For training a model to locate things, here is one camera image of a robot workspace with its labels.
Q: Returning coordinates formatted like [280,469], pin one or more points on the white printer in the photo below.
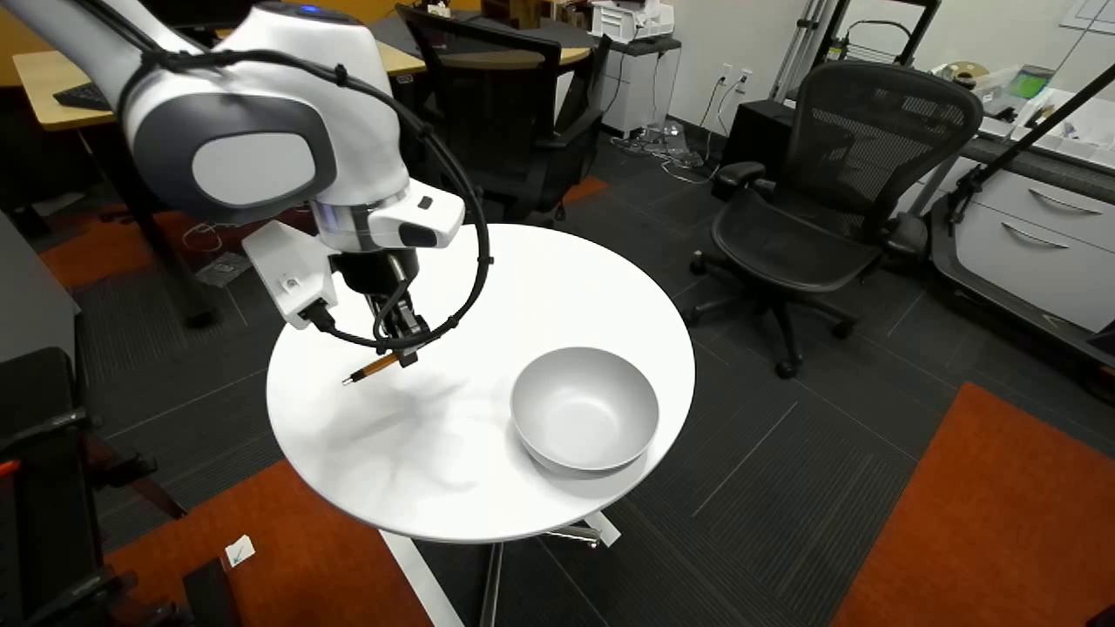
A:
[633,20]

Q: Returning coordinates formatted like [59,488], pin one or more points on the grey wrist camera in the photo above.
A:
[284,272]

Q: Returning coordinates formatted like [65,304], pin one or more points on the orange and black pen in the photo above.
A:
[375,366]

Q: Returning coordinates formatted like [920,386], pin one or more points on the black chair with armrest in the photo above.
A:
[47,501]

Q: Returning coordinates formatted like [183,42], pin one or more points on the black box by wall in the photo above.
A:
[761,135]

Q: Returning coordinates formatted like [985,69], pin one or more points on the grey bowl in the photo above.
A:
[586,412]

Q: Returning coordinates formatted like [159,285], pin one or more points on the black slanted stand pole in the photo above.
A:
[1021,145]

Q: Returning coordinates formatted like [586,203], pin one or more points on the white storage cabinet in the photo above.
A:
[639,88]

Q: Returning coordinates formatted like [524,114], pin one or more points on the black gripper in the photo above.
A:
[382,277]

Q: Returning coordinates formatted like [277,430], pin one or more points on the black mesh office chair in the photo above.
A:
[803,240]

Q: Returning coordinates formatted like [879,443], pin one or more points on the light wooden desk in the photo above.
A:
[47,98]

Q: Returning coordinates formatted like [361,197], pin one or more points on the grey floor power box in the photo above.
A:
[221,270]

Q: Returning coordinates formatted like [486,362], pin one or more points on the green screen device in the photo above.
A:
[1028,83]

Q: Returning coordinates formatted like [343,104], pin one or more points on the small white paper tag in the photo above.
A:
[238,551]

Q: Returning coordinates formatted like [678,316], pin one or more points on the black padded office chair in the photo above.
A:
[498,117]

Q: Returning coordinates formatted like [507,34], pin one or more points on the white table pedestal base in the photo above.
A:
[412,568]

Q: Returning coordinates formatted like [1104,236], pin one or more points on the white drawer cabinet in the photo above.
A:
[1034,249]

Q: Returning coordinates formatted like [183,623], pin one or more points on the grey side cabinet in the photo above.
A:
[37,303]

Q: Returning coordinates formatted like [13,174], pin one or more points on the black keyboard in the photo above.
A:
[85,98]

